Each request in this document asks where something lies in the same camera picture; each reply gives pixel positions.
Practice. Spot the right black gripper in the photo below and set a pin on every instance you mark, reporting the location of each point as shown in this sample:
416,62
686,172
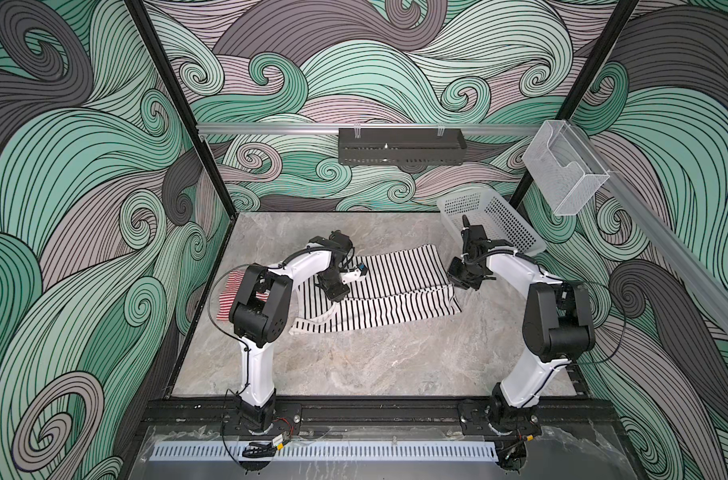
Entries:
452,273

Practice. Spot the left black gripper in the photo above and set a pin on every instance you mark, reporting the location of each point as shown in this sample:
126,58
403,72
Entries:
336,295

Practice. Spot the black white striped tank top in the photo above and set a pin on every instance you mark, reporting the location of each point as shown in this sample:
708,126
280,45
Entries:
399,287

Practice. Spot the red white striped tank top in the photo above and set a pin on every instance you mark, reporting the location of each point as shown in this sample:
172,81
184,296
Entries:
226,298

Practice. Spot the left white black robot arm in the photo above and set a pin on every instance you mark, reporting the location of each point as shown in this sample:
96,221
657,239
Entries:
260,311

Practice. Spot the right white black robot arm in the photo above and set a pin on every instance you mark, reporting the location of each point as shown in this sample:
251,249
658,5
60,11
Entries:
557,327

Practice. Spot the white plastic laundry basket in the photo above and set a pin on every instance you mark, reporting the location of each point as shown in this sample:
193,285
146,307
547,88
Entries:
484,206

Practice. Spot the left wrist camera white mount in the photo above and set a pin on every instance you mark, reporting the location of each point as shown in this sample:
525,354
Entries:
354,274

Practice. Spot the black wall mounted tray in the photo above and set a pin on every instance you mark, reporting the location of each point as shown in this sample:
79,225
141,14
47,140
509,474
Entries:
404,147

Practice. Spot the clear plastic wall bin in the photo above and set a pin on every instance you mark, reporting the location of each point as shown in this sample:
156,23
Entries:
565,166

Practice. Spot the white slotted cable duct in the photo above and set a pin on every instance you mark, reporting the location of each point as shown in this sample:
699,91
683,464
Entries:
462,451

